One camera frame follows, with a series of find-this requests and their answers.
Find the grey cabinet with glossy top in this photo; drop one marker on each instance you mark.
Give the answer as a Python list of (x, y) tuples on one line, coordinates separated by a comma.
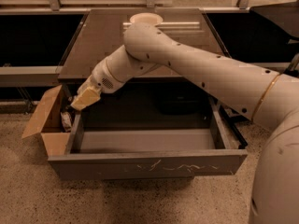
[(101, 37)]

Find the white bowl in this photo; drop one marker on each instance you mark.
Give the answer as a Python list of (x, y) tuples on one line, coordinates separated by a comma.
[(150, 18)]

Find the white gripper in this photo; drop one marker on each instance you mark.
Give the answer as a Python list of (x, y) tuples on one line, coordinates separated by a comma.
[(101, 77)]

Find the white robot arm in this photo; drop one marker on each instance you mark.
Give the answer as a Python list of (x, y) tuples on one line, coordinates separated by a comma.
[(266, 97)]

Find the open cardboard box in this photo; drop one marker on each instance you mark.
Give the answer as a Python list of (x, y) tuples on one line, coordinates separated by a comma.
[(46, 122)]

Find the grey open top drawer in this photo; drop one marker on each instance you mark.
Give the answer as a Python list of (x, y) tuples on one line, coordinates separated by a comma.
[(149, 130)]

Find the crumpled wrapper in box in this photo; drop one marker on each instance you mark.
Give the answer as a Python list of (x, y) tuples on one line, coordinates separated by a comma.
[(66, 121)]

